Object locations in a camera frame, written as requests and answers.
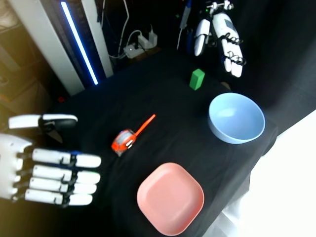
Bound blue and white tool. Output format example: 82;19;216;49
176;0;193;50

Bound white cable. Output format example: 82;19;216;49
108;0;143;60

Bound pink square plate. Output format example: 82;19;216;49
136;162;205;236

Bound light blue bowl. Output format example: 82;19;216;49
208;92;266;145

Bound white pillar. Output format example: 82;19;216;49
8;0;114;96

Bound white power strip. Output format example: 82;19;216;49
122;34;158;59

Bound blue LED light strip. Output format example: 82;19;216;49
60;1;99;85

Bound orange tape measure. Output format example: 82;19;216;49
111;114;157;157

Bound white plug adapter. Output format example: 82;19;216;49
147;24;158;43

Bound black table cloth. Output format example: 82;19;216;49
46;49;278;237

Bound green block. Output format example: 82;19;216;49
189;69;206;91

